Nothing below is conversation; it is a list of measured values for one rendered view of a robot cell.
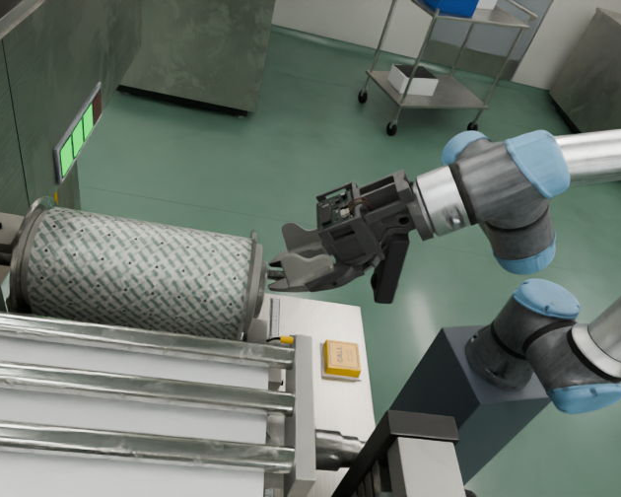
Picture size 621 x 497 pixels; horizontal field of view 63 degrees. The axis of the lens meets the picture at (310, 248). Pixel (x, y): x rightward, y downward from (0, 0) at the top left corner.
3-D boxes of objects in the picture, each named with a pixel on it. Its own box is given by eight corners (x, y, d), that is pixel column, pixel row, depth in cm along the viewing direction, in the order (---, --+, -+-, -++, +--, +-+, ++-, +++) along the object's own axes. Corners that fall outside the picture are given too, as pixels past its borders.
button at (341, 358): (358, 378, 102) (362, 371, 100) (324, 374, 101) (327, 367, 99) (355, 349, 107) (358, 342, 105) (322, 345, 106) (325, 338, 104)
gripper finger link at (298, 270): (249, 262, 62) (316, 229, 60) (273, 292, 66) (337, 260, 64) (251, 280, 59) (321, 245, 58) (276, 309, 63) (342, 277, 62)
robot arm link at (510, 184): (578, 209, 55) (571, 154, 50) (478, 244, 59) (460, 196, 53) (549, 163, 61) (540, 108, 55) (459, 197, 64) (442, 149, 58)
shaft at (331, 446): (372, 481, 43) (384, 464, 41) (303, 475, 42) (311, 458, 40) (368, 445, 45) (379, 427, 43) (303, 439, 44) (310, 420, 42)
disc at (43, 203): (25, 344, 60) (4, 256, 51) (20, 343, 60) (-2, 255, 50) (66, 257, 71) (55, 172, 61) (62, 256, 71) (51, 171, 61)
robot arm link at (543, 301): (528, 312, 114) (562, 269, 105) (561, 362, 105) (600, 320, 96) (483, 312, 110) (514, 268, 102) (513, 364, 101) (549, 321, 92)
